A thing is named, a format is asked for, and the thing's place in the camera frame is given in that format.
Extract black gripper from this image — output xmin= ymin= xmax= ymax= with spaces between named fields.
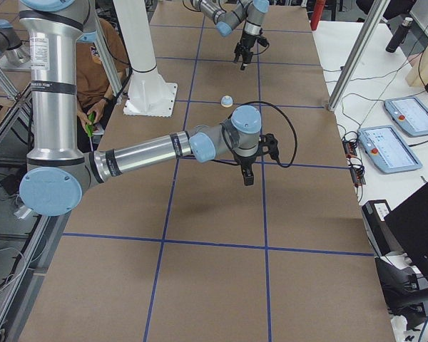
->
xmin=233 ymin=146 xmax=261 ymax=186
xmin=233 ymin=42 xmax=253 ymax=70

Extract blue call bell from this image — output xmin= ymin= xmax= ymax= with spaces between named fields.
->
xmin=220 ymin=95 xmax=233 ymax=108

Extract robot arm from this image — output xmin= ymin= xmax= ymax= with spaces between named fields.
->
xmin=183 ymin=0 xmax=270 ymax=71
xmin=19 ymin=1 xmax=269 ymax=217

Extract red bottle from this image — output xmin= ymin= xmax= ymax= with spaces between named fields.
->
xmin=310 ymin=0 xmax=326 ymax=31

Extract near teach pendant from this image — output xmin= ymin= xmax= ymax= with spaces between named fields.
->
xmin=357 ymin=125 xmax=422 ymax=174

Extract teach pendant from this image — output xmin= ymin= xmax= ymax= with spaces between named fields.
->
xmin=357 ymin=125 xmax=422 ymax=174
xmin=384 ymin=96 xmax=428 ymax=137

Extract seated person brown shirt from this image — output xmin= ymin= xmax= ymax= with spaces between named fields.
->
xmin=76 ymin=19 xmax=128 ymax=152

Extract white box black device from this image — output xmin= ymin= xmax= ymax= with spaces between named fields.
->
xmin=362 ymin=199 xmax=408 ymax=257

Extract black water bottle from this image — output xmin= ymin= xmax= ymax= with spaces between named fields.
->
xmin=385 ymin=16 xmax=414 ymax=53

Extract green handheld controller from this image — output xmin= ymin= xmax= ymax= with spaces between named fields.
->
xmin=85 ymin=111 xmax=96 ymax=138

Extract far teach pendant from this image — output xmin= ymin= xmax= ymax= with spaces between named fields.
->
xmin=384 ymin=96 xmax=428 ymax=137

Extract black laptop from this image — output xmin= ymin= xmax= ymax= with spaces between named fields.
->
xmin=384 ymin=181 xmax=428 ymax=280

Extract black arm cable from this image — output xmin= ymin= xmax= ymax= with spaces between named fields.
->
xmin=213 ymin=101 xmax=300 ymax=168

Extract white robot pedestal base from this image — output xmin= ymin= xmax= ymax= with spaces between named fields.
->
xmin=113 ymin=0 xmax=178 ymax=118

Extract aluminium frame post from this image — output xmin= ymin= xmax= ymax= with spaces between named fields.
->
xmin=327 ymin=0 xmax=390 ymax=112

